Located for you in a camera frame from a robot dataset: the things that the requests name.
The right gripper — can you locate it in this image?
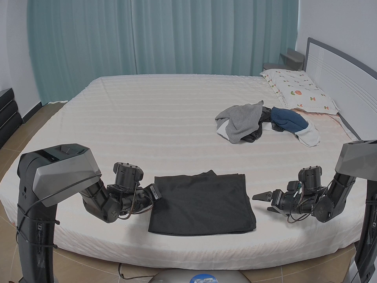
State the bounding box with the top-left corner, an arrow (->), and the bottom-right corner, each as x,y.
252,189 -> 295,217

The black T-shirt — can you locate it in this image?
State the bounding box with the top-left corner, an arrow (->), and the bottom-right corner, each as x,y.
147,170 -> 257,236

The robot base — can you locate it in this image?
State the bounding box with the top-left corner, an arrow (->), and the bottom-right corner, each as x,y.
149,270 -> 248,283

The pile of clothes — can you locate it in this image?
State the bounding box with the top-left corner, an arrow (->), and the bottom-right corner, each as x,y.
215,100 -> 321,147

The bed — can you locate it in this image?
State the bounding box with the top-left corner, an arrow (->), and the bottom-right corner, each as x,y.
0,37 -> 377,270

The white printed pillow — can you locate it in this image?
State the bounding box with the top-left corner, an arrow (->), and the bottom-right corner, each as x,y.
260,69 -> 340,116

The grey bedside table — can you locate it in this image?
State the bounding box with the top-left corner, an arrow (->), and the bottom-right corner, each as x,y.
263,48 -> 305,71

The blue-green curtain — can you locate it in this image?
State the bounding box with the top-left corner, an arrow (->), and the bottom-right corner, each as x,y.
27,0 -> 136,105
132,0 -> 298,77

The black chest of drawers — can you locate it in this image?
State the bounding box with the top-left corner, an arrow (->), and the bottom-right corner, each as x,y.
0,88 -> 22,150

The black cable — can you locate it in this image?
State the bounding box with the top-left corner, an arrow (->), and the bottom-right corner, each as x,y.
16,173 -> 102,242
118,263 -> 155,280

